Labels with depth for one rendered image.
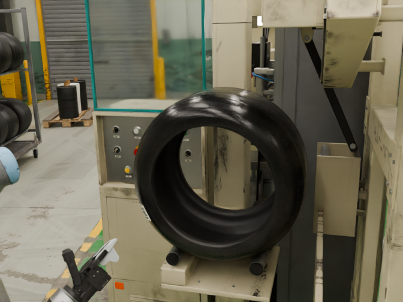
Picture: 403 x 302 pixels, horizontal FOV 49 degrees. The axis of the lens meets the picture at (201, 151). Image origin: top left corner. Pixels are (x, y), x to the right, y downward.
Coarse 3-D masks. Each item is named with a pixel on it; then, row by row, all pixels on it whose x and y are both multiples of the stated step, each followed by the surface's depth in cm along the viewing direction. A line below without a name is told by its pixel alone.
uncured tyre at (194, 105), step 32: (192, 96) 137; (224, 96) 133; (256, 96) 142; (160, 128) 136; (224, 128) 130; (256, 128) 128; (288, 128) 135; (160, 160) 165; (288, 160) 129; (160, 192) 163; (192, 192) 169; (288, 192) 130; (160, 224) 144; (192, 224) 165; (224, 224) 167; (256, 224) 162; (288, 224) 135; (224, 256) 142
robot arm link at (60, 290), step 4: (60, 288) 134; (56, 292) 133; (60, 292) 132; (64, 292) 132; (52, 296) 133; (56, 296) 132; (60, 296) 132; (64, 296) 131; (68, 296) 132; (52, 300) 131; (56, 300) 131; (60, 300) 131; (64, 300) 131; (68, 300) 131; (72, 300) 132; (76, 300) 134
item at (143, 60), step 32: (96, 0) 198; (128, 0) 194; (160, 0) 190; (192, 0) 187; (96, 32) 202; (128, 32) 198; (160, 32) 194; (192, 32) 191; (96, 64) 206; (128, 64) 202; (160, 64) 198; (192, 64) 194; (96, 96) 210; (128, 96) 206; (160, 96) 202
